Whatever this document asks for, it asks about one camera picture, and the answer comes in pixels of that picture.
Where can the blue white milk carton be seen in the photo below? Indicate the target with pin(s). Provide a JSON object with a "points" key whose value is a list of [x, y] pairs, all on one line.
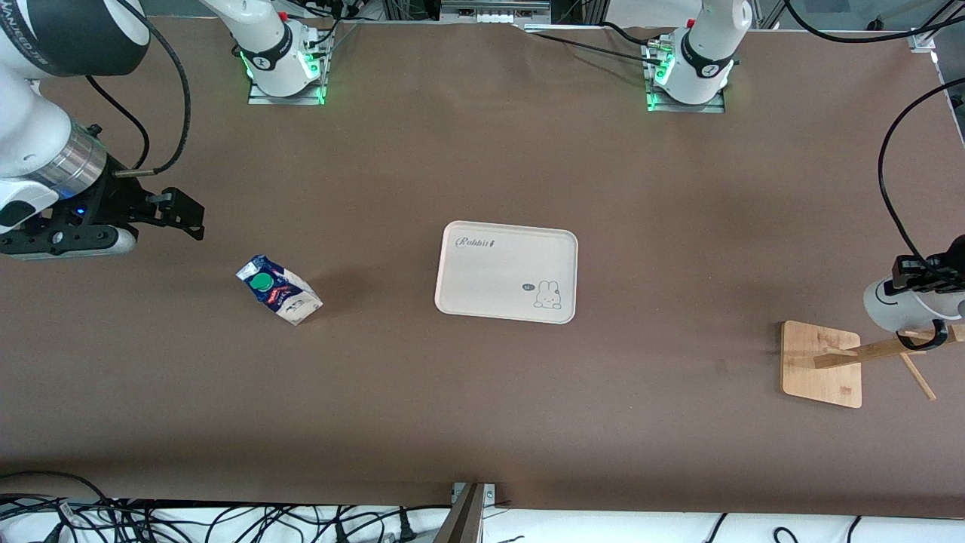
{"points": [[280, 290]]}

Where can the beige rabbit print tray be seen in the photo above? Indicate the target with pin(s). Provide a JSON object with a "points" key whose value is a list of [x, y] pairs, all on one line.
{"points": [[490, 283]]}

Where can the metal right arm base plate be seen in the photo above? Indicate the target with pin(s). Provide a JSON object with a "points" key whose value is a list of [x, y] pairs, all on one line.
{"points": [[260, 96]]}

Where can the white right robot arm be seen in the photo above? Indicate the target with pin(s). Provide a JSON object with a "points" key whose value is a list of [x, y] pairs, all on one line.
{"points": [[30, 128]]}

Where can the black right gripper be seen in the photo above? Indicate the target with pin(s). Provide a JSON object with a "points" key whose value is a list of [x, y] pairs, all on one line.
{"points": [[108, 200]]}

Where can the metal table corner bracket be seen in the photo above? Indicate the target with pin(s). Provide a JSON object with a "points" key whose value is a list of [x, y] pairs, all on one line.
{"points": [[917, 39]]}

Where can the wooden cup rack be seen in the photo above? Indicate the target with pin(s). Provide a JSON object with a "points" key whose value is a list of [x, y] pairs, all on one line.
{"points": [[822, 362]]}

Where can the metal table edge bracket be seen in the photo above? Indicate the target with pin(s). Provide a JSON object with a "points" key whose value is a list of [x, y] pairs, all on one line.
{"points": [[471, 513]]}

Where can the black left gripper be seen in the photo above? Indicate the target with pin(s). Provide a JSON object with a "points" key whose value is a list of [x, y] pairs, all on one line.
{"points": [[917, 271]]}

